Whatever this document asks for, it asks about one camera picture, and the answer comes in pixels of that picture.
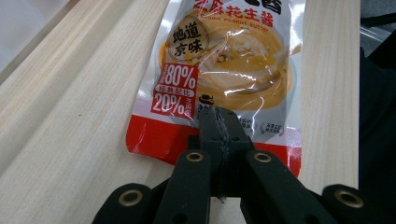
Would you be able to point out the clear plastic container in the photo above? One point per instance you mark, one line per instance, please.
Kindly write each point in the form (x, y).
(18, 25)

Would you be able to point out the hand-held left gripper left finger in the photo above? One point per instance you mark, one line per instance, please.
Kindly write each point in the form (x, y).
(209, 130)

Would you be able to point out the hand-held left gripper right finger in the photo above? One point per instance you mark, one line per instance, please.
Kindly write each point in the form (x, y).
(233, 133)

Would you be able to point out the white and red sauce pouch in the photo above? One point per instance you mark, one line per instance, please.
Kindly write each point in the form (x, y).
(236, 62)

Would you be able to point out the metal floor rail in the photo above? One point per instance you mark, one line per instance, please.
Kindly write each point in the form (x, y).
(375, 31)

